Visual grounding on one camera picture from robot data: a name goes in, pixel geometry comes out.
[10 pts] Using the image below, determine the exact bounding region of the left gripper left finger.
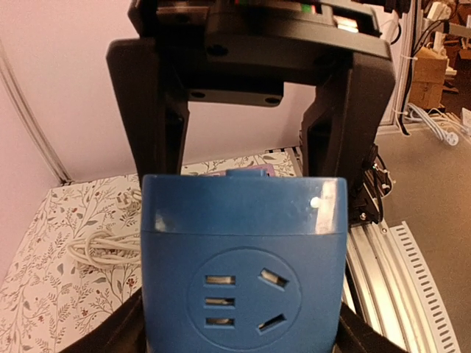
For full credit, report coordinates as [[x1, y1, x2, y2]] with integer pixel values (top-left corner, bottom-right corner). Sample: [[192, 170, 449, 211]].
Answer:
[[62, 290, 146, 353]]

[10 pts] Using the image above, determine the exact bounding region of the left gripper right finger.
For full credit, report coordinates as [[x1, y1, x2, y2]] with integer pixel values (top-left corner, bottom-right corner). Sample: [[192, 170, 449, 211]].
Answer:
[[335, 302, 406, 353]]

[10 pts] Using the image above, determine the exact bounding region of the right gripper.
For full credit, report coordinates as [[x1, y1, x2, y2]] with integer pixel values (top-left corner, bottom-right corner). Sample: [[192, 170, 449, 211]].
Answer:
[[128, 1, 395, 184]]

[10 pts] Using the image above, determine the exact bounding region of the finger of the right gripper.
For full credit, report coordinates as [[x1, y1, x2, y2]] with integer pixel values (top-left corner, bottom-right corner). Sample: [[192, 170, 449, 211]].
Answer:
[[106, 38, 189, 179]]

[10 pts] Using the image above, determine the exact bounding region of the blue cube socket adapter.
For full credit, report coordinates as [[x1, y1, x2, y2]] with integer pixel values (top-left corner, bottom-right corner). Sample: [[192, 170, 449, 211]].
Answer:
[[141, 170, 348, 352]]

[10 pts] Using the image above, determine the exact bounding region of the purple power strip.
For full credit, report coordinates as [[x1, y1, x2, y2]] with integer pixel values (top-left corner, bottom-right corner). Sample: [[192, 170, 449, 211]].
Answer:
[[182, 164, 276, 177]]

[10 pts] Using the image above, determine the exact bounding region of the floral table mat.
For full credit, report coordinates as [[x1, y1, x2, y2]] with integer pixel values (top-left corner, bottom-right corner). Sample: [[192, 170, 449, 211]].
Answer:
[[0, 146, 306, 353]]

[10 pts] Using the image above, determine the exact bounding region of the cardboard box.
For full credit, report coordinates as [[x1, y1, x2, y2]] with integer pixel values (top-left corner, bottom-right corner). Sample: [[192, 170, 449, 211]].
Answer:
[[408, 47, 447, 110]]

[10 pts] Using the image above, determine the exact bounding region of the white background power strip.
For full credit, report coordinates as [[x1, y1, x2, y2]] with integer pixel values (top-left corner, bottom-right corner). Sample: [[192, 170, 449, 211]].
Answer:
[[406, 103, 470, 146]]

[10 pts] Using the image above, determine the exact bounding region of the aluminium front rail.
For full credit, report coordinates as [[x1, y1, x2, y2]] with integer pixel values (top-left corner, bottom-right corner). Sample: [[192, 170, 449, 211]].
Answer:
[[342, 221, 461, 352]]

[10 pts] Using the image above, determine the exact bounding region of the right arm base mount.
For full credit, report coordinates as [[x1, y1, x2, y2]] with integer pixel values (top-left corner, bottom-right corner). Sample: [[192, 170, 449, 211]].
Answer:
[[349, 143, 394, 226]]

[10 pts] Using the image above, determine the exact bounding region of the white coiled cable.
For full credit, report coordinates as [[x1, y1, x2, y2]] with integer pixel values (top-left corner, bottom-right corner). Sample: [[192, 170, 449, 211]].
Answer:
[[67, 230, 143, 270]]

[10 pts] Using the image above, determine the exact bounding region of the right aluminium frame post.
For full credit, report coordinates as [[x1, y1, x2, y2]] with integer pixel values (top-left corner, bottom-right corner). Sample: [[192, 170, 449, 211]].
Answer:
[[1, 43, 74, 185]]

